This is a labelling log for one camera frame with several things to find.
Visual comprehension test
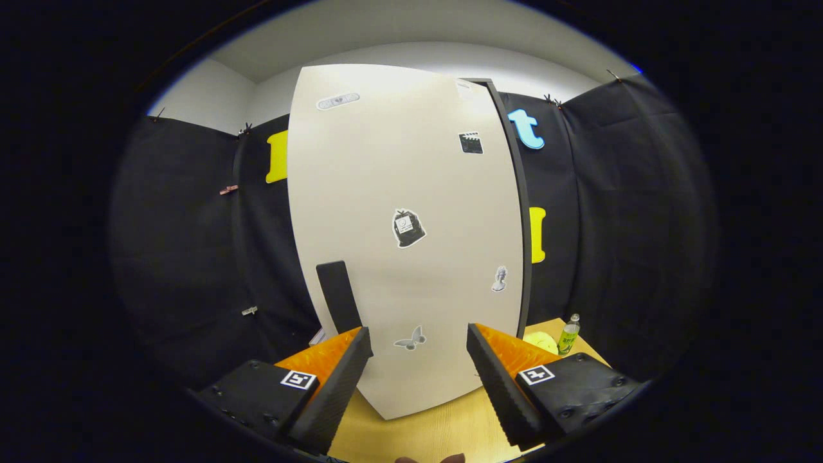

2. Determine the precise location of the green drink bottle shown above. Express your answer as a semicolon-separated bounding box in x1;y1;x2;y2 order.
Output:
557;313;581;356

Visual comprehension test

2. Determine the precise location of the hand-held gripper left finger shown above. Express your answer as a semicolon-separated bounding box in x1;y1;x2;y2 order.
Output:
192;326;374;456

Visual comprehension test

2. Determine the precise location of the black door handle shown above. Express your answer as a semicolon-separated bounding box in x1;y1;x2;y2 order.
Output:
315;260;364;335

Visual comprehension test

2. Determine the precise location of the beige shoe cabinet door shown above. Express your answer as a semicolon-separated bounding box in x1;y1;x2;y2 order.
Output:
286;63;525;421

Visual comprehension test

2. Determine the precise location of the yellow ball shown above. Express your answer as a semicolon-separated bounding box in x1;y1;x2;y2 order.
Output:
523;331;559;356

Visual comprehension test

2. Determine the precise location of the dark grey shoe cabinet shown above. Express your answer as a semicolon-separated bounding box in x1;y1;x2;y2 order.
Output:
460;77;533;322

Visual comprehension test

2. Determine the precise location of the black backdrop cloth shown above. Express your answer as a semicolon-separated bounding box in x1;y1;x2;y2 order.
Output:
109;71;719;399

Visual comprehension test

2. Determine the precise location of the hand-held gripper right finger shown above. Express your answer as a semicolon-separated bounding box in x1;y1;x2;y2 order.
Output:
466;323;646;451

